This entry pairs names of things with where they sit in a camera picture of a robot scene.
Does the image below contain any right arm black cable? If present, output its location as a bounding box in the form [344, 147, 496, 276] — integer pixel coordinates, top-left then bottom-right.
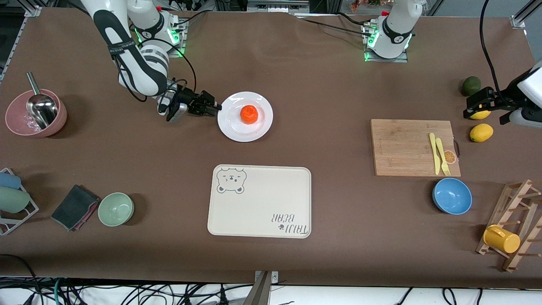
[112, 38, 198, 102]

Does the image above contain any dark grey folded cloth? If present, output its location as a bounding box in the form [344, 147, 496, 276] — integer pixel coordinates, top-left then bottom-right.
[51, 184, 101, 232]

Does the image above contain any blue bowl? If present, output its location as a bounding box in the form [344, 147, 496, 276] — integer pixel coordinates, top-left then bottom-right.
[432, 177, 473, 215]

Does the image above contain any wooden cutting board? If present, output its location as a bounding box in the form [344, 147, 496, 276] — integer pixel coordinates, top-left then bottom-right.
[370, 119, 462, 177]

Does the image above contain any aluminium frame profile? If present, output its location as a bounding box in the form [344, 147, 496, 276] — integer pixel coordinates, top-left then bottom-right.
[510, 0, 542, 28]
[0, 4, 43, 81]

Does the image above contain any yellow plastic knife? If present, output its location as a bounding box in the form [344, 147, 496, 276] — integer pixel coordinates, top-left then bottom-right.
[429, 133, 441, 175]

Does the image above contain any sage green cup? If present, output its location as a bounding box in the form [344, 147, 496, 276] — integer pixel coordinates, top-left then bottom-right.
[0, 186, 31, 214]

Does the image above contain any cream bear print tray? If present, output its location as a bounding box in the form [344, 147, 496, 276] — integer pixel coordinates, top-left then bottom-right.
[207, 164, 312, 239]

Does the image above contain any wooden peg cup rack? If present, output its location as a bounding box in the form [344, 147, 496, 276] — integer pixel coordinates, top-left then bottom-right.
[475, 179, 542, 272]

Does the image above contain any pink bowl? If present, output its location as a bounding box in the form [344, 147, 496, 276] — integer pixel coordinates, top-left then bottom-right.
[5, 89, 68, 138]

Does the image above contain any black table cable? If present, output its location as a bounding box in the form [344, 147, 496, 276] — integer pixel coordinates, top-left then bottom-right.
[171, 11, 209, 32]
[296, 17, 369, 36]

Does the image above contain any yellow plastic fork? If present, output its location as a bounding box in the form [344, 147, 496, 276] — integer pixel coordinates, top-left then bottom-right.
[435, 138, 451, 176]

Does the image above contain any light green bowl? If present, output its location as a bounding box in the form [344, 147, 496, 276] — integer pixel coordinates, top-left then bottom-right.
[98, 192, 135, 227]

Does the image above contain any white round plate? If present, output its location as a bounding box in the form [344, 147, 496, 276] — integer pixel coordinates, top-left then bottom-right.
[217, 91, 274, 142]

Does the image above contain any yellow mug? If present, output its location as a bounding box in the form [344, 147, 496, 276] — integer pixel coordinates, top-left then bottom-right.
[483, 225, 521, 254]

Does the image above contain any grey equipment box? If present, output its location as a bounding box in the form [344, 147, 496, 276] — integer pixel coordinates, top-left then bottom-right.
[247, 0, 310, 13]

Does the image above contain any dark green round fruit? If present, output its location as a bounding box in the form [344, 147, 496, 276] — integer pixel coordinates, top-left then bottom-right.
[461, 76, 481, 97]

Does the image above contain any metal scoop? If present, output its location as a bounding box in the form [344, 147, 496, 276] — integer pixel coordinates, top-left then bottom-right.
[26, 72, 58, 130]

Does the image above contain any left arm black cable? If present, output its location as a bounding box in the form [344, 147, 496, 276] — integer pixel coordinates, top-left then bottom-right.
[479, 0, 507, 100]

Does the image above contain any white wire cup rack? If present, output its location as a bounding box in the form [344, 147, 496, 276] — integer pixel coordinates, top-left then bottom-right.
[0, 168, 40, 236]

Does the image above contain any tangled black cable bundle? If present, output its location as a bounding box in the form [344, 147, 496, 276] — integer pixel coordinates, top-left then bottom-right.
[0, 254, 254, 305]

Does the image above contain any metal table clamp bracket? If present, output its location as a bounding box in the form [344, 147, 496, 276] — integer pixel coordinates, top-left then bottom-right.
[250, 270, 279, 305]

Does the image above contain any orange fruit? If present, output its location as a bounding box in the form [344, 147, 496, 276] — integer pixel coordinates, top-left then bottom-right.
[240, 105, 259, 125]

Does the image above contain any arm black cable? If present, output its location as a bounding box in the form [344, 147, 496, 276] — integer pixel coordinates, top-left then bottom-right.
[112, 38, 198, 102]
[479, 0, 507, 100]

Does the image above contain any blue cup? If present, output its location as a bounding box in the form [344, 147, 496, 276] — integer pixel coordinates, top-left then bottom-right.
[0, 172, 22, 190]

